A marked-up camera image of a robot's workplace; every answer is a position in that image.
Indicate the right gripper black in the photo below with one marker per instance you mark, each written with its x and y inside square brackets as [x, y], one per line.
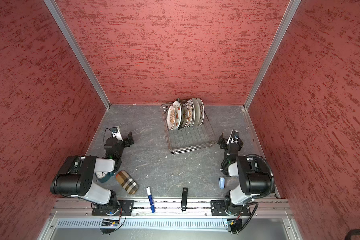
[226, 142]

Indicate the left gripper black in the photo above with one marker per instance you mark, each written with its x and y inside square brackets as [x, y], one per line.
[125, 141]

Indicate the watermelon pattern white plate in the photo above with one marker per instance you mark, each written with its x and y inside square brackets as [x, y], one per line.
[175, 104]

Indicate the dark striped rim plate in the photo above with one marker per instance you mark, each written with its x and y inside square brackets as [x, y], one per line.
[180, 112]

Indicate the plain cream white plate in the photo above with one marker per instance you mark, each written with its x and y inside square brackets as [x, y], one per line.
[197, 113]

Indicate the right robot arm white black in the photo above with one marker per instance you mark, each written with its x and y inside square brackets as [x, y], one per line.
[256, 178]

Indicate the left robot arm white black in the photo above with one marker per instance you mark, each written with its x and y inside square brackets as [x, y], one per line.
[75, 177]

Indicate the red patterned rear plate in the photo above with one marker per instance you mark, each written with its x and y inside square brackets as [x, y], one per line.
[202, 111]

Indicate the light blue small bottle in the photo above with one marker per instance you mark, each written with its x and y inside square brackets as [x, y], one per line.
[221, 183]

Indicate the orange striped plate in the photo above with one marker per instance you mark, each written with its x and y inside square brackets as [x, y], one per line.
[171, 117]
[185, 115]

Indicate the orange striped front plate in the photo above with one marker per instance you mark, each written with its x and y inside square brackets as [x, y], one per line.
[171, 117]

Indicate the plaid glasses case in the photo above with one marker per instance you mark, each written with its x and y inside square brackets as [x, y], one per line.
[127, 183]

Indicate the green alarm clock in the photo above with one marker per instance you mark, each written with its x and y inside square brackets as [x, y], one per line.
[103, 177]

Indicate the grey rear plate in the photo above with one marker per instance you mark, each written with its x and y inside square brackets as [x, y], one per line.
[192, 113]

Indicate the blue white marker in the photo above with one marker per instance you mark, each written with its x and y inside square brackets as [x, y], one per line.
[149, 193]

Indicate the black remote stick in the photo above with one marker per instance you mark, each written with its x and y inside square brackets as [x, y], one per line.
[184, 199]

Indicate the wire dish rack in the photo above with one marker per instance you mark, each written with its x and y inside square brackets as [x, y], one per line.
[188, 139]

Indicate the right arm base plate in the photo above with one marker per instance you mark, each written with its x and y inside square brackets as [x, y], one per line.
[221, 208]

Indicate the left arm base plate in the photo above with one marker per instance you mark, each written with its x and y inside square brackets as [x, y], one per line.
[122, 207]

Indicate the left circuit board with wires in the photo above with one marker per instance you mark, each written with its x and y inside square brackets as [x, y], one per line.
[108, 226]

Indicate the circuit board with wires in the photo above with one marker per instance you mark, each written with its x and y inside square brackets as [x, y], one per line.
[108, 226]
[234, 226]

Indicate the right circuit board with wires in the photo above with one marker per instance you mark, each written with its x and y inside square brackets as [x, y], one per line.
[234, 226]

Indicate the aluminium front rail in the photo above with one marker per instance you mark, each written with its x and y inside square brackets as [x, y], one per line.
[170, 208]

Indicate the left corner aluminium post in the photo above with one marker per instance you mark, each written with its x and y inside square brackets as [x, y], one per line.
[67, 33]

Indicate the corner aluminium post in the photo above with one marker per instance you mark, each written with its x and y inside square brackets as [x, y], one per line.
[279, 35]
[67, 33]

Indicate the right corner aluminium post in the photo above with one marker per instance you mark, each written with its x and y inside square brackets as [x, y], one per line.
[279, 35]

